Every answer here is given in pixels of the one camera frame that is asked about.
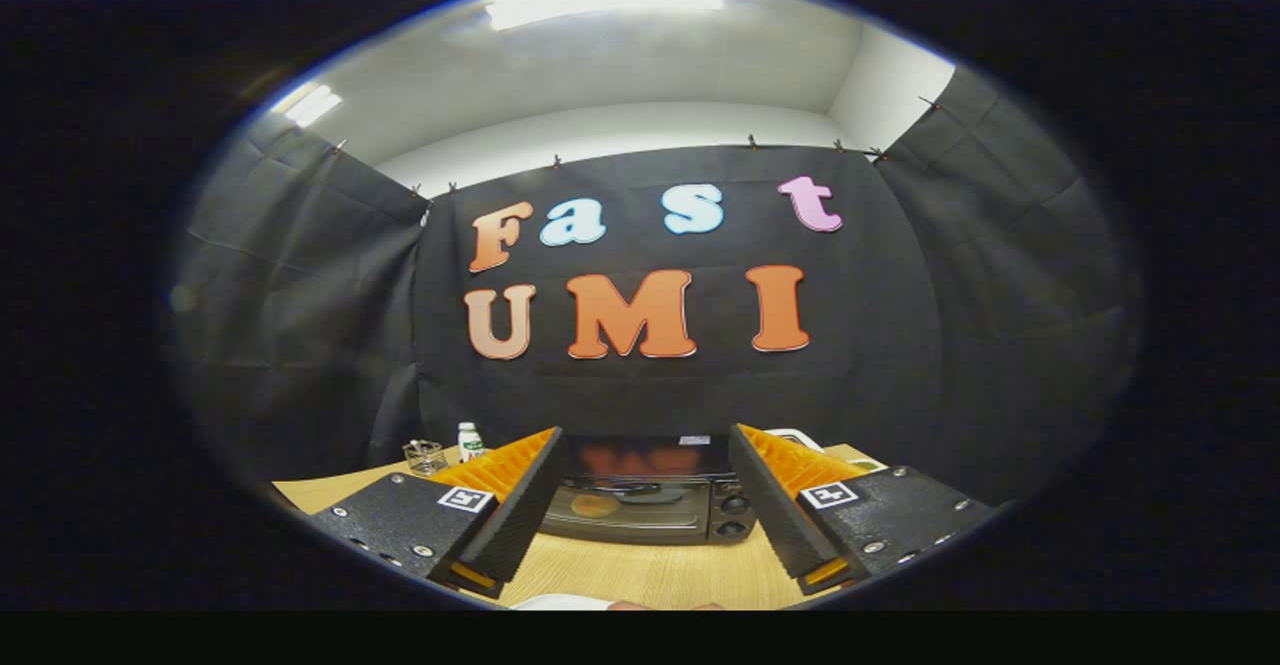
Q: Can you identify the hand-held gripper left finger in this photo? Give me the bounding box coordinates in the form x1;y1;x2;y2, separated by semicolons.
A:
305;427;564;601

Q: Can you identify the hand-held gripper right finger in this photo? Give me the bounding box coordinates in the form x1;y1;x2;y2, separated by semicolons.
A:
728;423;1001;596

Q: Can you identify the black toaster oven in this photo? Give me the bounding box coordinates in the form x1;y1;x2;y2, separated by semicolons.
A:
540;434;756;546

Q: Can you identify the white ceramic plate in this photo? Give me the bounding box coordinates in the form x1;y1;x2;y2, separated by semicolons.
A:
510;593;616;611

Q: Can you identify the small ceiling light panel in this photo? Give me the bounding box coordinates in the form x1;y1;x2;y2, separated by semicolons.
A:
270;83;344;129

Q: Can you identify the long ceiling light panel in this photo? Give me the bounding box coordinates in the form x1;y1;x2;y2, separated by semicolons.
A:
485;0;726;32

